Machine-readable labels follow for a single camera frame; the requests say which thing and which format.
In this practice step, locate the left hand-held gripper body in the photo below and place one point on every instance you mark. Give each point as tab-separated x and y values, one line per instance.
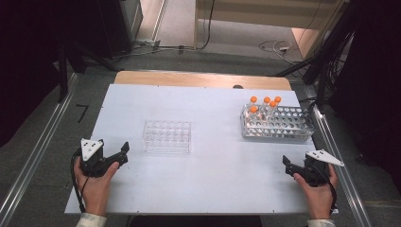
91	164

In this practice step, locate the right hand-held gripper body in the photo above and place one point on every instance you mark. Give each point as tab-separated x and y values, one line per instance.
315	173

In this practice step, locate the metal tube rack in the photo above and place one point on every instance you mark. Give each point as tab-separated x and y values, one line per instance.
283	126

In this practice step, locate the clear plastic tube rack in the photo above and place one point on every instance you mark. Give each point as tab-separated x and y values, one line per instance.
166	137

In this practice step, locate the orange-capped test tube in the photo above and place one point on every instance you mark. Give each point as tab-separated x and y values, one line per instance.
277	99
267	100
253	99
253	109
273	104

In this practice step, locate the person's right hand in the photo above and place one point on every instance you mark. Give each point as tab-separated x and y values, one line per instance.
320	200

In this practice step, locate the person's left hand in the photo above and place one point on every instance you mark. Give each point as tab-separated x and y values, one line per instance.
94	192

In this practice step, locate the black metal stand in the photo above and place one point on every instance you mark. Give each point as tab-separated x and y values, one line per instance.
324	53
63	72

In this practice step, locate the dark grey cabinet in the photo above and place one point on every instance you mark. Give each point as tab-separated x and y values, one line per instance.
121	28

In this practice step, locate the beige wooden shelf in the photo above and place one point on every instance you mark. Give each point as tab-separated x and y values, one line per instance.
268	14

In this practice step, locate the aluminium floor rail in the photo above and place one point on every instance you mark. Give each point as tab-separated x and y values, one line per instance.
340	164
38	151

